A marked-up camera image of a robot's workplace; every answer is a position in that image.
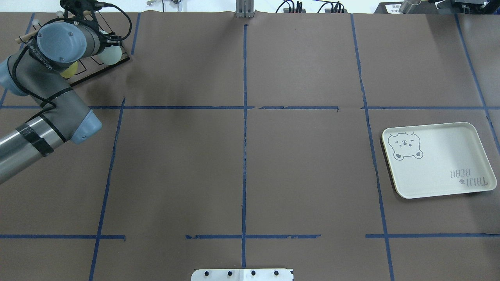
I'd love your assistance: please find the black wire cup rack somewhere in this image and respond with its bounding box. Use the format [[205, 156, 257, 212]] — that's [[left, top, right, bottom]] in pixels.
[[15, 9, 131, 88]]

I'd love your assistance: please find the cream bear tray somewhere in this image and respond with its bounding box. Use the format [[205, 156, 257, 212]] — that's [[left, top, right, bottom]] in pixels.
[[381, 122, 498, 199]]

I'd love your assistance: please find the pale green cup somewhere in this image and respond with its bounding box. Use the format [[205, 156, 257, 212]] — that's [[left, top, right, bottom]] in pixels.
[[95, 30, 122, 65]]

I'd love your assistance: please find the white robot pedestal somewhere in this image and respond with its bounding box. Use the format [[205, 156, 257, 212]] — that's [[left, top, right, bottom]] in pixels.
[[191, 268, 295, 281]]

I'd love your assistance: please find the aluminium frame post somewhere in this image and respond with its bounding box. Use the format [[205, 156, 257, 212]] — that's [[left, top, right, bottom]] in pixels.
[[235, 0, 255, 18]]

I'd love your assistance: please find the steel cup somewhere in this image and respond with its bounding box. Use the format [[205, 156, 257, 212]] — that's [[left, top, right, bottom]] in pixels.
[[399, 0, 421, 14]]

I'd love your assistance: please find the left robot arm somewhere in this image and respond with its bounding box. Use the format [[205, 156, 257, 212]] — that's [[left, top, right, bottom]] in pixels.
[[0, 18, 107, 183]]

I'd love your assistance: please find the yellow cup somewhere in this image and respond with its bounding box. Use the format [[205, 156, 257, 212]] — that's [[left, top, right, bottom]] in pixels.
[[60, 60, 79, 79]]

